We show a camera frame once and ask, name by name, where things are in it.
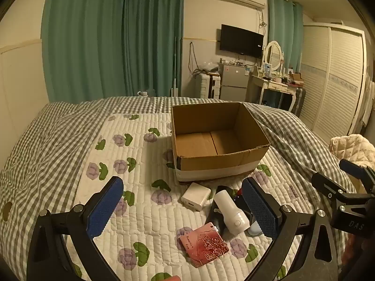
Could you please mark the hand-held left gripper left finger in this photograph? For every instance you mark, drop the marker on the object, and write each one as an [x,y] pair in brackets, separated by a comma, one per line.
[104,207]

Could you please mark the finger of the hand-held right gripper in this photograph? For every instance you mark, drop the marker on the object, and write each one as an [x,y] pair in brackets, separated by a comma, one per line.
[328,184]
[351,168]

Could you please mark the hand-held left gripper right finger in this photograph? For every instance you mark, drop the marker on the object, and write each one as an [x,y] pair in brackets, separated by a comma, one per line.
[259,207]

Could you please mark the light blue item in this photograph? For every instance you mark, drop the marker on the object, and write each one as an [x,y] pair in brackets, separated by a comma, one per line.
[255,229]

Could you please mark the white cylindrical bottle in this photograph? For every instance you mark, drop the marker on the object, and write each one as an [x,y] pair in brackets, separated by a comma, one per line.
[231,213]

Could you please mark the white charger block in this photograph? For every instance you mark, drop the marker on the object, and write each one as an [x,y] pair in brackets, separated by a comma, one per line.
[195,196]

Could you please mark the pink rose-print card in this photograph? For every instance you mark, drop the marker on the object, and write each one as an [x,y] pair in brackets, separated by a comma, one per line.
[205,244]

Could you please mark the cardboard box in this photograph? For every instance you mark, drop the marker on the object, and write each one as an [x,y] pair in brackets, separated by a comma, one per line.
[216,155]

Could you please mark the cream quilted cloth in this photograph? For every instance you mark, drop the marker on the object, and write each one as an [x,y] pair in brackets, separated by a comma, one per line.
[351,147]

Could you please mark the white floral quilted blanket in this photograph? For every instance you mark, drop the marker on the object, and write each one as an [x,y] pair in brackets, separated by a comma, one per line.
[137,164]

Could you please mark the white hanging towels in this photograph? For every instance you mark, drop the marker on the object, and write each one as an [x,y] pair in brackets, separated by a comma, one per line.
[368,99]

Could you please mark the dark striped suitcase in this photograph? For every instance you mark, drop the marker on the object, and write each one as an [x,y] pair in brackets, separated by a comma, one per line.
[298,101]

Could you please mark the white louvred wardrobe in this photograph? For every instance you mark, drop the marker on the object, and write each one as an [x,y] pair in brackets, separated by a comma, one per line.
[331,79]

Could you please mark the white dressing table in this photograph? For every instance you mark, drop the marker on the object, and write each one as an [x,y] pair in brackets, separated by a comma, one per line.
[271,86]

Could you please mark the row of small cosmetic items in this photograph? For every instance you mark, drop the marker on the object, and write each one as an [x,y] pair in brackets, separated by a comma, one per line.
[282,77]

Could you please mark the pale jug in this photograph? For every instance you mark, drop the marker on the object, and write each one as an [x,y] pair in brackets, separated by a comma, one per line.
[143,94]

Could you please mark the silver small fridge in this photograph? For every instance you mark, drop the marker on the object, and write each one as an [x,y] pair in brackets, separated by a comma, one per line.
[234,83]

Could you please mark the white suitcase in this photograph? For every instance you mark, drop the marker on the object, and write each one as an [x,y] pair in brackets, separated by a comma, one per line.
[206,86]

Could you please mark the white oval mirror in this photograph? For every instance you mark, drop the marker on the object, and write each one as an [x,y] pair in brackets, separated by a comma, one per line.
[274,54]

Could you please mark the clear plastic bag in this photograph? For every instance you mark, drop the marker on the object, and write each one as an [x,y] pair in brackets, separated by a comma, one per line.
[208,67]

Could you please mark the pale green curtain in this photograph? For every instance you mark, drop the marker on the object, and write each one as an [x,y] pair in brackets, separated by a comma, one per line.
[282,32]

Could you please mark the wide green curtain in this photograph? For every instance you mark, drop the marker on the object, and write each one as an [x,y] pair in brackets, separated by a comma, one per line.
[82,38]

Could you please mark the narrow green curtain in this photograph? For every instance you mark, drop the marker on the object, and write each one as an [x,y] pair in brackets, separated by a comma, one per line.
[155,38]

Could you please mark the black wall television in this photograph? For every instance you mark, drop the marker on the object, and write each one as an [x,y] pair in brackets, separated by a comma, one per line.
[241,41]

